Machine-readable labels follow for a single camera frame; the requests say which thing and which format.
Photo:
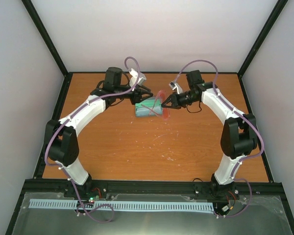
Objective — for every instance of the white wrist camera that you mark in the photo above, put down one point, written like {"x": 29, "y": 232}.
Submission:
{"x": 176, "y": 87}
{"x": 134, "y": 74}

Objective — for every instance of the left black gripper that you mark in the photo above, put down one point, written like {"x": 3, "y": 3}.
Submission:
{"x": 135, "y": 97}

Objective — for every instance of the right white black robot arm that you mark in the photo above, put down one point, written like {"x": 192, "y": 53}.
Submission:
{"x": 239, "y": 137}

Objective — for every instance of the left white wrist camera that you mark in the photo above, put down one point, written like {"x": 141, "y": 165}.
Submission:
{"x": 134, "y": 74}

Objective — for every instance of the black aluminium frame rail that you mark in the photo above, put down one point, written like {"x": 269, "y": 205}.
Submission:
{"x": 196, "y": 189}

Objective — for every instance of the red transparent sunglasses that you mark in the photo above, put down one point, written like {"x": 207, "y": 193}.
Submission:
{"x": 166, "y": 114}

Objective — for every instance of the light blue slotted cable duct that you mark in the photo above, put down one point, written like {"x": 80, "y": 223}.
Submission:
{"x": 124, "y": 206}

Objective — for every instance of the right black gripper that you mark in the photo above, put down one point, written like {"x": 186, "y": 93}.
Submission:
{"x": 170, "y": 98}

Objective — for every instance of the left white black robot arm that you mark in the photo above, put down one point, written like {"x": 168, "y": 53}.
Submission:
{"x": 60, "y": 140}

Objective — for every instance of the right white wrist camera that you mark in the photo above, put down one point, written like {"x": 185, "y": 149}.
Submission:
{"x": 176, "y": 87}

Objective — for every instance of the grey glasses case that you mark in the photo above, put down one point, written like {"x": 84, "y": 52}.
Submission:
{"x": 149, "y": 108}

